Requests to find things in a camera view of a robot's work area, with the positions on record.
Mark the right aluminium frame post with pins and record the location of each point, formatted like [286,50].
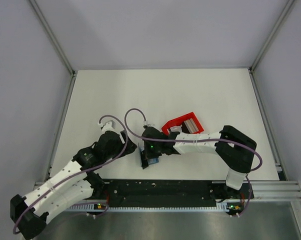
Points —
[288,7]

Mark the blue leather card holder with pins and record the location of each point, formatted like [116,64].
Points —
[143,160]

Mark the aluminium frame rail right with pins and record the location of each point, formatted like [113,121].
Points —
[276,191]

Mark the red plastic bin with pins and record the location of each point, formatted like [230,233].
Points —
[176,124]

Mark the stack of cards in bin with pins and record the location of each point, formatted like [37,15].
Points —
[191,126]

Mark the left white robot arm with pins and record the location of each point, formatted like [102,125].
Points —
[76,181]

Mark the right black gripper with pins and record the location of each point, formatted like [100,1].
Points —
[148,154]

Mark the grey slotted cable duct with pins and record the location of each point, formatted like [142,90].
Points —
[97,208]

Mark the aluminium frame post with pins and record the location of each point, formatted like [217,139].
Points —
[288,7]
[51,36]

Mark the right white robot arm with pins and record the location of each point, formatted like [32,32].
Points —
[235,148]

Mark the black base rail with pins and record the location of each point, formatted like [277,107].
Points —
[164,193]

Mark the left aluminium frame post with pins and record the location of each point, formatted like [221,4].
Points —
[51,36]

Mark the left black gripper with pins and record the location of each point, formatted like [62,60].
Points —
[131,147]

